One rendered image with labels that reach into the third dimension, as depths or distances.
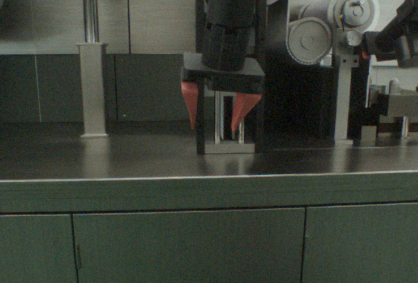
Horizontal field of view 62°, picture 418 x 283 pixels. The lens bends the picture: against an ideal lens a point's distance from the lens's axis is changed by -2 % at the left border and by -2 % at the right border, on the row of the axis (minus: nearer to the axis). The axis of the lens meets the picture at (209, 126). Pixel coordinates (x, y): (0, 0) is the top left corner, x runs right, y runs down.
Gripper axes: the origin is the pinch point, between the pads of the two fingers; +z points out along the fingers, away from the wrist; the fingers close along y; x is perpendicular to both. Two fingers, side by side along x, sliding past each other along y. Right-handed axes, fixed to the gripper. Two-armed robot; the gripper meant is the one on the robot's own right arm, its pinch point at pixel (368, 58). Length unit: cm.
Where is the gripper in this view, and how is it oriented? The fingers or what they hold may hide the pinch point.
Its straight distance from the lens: 110.7
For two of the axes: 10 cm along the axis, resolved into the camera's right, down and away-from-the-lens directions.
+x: -0.3, -9.6, 2.7
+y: 10.0, -0.1, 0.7
